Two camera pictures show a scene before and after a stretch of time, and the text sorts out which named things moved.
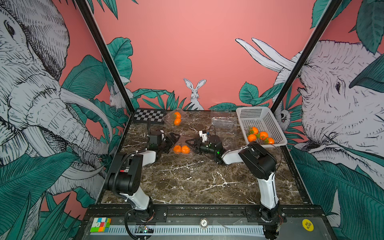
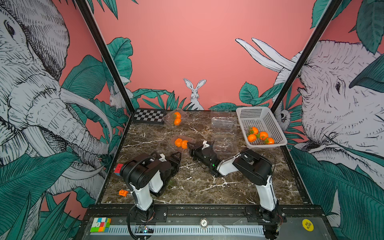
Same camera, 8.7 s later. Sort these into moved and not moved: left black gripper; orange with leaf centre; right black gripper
Moved: left black gripper; right black gripper
Not moved: orange with leaf centre
